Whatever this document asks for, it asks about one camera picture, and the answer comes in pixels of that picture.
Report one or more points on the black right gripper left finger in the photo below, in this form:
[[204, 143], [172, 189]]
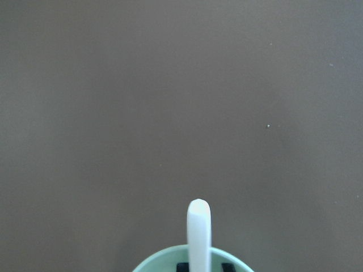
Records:
[[182, 267]]

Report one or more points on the white ceramic spoon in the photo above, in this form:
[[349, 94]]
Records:
[[199, 236]]

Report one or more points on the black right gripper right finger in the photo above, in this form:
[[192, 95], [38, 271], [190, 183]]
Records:
[[228, 267]]

